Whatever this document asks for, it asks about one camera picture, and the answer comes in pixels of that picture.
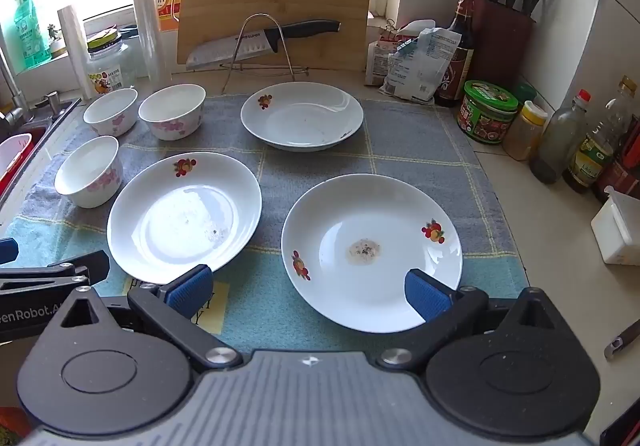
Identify stainless steel sink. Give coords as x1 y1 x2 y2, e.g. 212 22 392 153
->
0 96 83 207

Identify dark red bottle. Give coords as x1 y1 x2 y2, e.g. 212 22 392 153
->
592 116 640 204

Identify grey checked towel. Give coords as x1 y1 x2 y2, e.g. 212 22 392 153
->
15 93 518 259

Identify white plastic box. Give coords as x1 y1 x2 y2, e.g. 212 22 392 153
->
590 186 640 267

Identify white pink-flower bowl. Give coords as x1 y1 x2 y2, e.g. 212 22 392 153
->
54 135 124 209
82 87 139 137
138 84 207 142

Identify green sauce tub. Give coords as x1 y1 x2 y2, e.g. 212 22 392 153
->
456 80 519 145

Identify metal faucet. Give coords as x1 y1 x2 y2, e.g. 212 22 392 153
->
0 46 28 127

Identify white fruit-print plate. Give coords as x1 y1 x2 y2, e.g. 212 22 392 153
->
106 151 263 285
240 81 364 153
281 173 464 333

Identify glass jar with green lid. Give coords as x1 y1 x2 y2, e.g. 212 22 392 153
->
85 28 132 99

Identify tall plastic wrap roll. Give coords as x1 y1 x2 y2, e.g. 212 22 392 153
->
128 0 166 84

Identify yellow-lid jar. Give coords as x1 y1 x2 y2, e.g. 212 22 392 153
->
502 100 548 162

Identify dark red knife block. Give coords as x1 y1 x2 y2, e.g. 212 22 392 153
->
470 0 535 92

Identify white blue-print bag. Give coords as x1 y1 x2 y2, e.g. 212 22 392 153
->
378 27 462 104

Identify red plastic basin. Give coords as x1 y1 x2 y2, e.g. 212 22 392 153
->
0 133 36 197

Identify red-cap glass bottle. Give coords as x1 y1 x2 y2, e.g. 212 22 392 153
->
529 89 592 184

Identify green-capped jar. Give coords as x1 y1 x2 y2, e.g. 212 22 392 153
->
514 83 538 108

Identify black-handled kitchen knife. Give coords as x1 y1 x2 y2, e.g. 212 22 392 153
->
186 19 342 72

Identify yellow-label oil bottle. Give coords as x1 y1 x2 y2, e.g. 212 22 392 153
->
562 76 638 194

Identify teal towel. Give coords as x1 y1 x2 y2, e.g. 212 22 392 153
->
0 213 531 357

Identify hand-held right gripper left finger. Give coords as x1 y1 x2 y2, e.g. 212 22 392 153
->
60 264 244 373

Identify green dish soap bottle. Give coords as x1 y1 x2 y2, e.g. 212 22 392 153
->
12 0 52 67

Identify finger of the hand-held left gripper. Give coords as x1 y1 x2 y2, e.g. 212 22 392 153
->
0 237 20 268
0 250 110 299

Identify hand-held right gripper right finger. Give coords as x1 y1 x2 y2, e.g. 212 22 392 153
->
375 269 556 373

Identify grey utensil handle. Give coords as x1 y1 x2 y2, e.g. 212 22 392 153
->
603 321 640 361

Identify dark soy sauce bottle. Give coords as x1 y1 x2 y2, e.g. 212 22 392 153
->
434 0 476 108

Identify metal wire rack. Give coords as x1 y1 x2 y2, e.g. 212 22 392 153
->
220 13 311 94

